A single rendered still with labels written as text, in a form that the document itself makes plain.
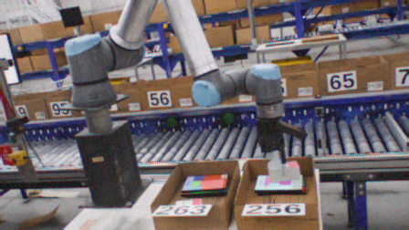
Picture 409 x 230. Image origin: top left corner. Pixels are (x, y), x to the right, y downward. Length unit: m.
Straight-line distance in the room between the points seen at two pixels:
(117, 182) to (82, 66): 0.51
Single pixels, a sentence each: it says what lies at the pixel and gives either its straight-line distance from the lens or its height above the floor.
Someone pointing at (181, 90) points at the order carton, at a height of 1.01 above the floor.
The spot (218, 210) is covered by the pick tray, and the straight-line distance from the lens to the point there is 1.34.
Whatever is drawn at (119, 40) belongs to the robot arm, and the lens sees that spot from 1.62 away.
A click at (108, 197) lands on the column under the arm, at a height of 0.78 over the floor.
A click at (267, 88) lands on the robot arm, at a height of 1.24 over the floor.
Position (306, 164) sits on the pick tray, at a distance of 1.64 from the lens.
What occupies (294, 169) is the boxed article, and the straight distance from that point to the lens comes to 1.31.
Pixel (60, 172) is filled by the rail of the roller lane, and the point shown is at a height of 0.72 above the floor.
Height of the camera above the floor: 1.51
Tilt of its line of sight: 16 degrees down
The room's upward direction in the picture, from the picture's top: 9 degrees counter-clockwise
